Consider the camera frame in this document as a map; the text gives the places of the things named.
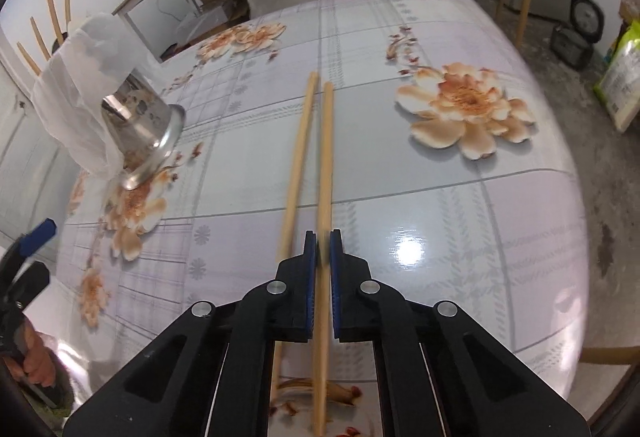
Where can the steel chopstick holder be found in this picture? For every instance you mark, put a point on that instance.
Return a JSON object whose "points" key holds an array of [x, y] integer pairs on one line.
{"points": [[145, 117]]}

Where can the plastic-topped cardboard carton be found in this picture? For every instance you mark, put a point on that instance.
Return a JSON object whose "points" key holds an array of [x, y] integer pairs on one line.
{"points": [[210, 24]]}

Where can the black rice cooker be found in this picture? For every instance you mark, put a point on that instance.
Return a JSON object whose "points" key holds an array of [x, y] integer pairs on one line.
{"points": [[585, 17]]}

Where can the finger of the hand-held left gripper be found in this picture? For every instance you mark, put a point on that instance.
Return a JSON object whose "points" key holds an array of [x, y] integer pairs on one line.
{"points": [[40, 232], [32, 282]]}

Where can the yellow-green rice bag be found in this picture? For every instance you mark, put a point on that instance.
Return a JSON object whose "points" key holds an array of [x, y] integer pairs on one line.
{"points": [[622, 82]]}

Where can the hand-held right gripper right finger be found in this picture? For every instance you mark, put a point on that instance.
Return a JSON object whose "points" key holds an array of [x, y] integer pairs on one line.
{"points": [[336, 297]]}

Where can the white plastic bag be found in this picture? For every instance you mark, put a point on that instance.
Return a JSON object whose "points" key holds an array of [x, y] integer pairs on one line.
{"points": [[70, 92]]}

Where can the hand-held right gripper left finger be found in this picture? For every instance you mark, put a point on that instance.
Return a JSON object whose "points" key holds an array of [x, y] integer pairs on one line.
{"points": [[310, 297]]}

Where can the person's left hand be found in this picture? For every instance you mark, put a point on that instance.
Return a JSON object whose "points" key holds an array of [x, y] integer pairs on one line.
{"points": [[40, 357]]}

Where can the wooden furniture piece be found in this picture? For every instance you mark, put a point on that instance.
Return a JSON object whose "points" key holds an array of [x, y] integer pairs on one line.
{"points": [[607, 355]]}

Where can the floral tablecloth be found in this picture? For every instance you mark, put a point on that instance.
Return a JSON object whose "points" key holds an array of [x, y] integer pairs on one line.
{"points": [[450, 217]]}

